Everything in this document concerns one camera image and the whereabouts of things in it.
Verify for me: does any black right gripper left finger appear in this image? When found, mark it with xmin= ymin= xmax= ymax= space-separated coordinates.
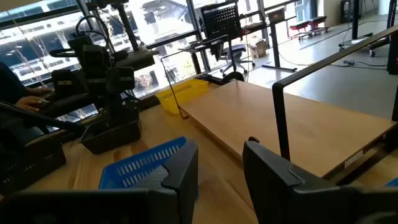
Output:
xmin=148 ymin=139 xmax=200 ymax=224

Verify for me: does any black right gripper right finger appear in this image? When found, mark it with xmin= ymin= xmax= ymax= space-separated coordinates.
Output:
xmin=242 ymin=136 xmax=352 ymax=224

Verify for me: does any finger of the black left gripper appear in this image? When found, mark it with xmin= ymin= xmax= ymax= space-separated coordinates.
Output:
xmin=51 ymin=70 xmax=82 ymax=95
xmin=116 ymin=67 xmax=136 ymax=93

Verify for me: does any black plastic basket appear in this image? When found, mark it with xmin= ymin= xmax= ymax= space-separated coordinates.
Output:
xmin=80 ymin=116 xmax=142 ymax=156
xmin=0 ymin=130 xmax=67 ymax=195

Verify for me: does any yellow plastic basket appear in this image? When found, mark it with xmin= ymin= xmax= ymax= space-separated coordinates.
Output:
xmin=155 ymin=78 xmax=210 ymax=115

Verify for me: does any black stand with pole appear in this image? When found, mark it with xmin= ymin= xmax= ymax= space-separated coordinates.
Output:
xmin=112 ymin=2 xmax=160 ymax=72

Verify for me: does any person's hand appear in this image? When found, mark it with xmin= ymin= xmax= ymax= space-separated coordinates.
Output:
xmin=26 ymin=86 xmax=54 ymax=96
xmin=14 ymin=95 xmax=47 ymax=112

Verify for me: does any person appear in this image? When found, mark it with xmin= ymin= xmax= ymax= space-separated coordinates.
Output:
xmin=0 ymin=62 xmax=29 ymax=105

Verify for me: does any blue office chair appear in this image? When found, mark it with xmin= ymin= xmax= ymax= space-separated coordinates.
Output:
xmin=217 ymin=43 xmax=256 ymax=75

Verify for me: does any cardboard box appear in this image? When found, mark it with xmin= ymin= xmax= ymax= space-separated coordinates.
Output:
xmin=248 ymin=36 xmax=268 ymax=59

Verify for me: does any black standing desk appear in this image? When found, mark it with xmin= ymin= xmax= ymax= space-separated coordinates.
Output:
xmin=242 ymin=7 xmax=299 ymax=73

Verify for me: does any red cart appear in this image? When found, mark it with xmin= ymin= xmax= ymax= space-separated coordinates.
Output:
xmin=287 ymin=21 xmax=313 ymax=40
xmin=307 ymin=15 xmax=330 ymax=35

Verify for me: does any black wheeled stand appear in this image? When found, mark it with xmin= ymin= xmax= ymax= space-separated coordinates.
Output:
xmin=368 ymin=0 xmax=398 ymax=75

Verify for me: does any black column stand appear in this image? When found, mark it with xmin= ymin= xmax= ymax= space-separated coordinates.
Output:
xmin=338 ymin=0 xmax=374 ymax=50

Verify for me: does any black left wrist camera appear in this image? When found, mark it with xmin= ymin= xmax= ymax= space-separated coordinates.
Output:
xmin=81 ymin=44 xmax=110 ymax=75

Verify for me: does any black aluminium table frame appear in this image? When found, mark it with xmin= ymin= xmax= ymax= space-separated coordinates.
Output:
xmin=0 ymin=101 xmax=85 ymax=134

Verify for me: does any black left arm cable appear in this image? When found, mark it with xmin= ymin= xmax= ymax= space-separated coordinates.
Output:
xmin=75 ymin=14 xmax=110 ymax=42

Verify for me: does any black floor cable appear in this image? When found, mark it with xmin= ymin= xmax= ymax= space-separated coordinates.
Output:
xmin=278 ymin=51 xmax=389 ymax=72

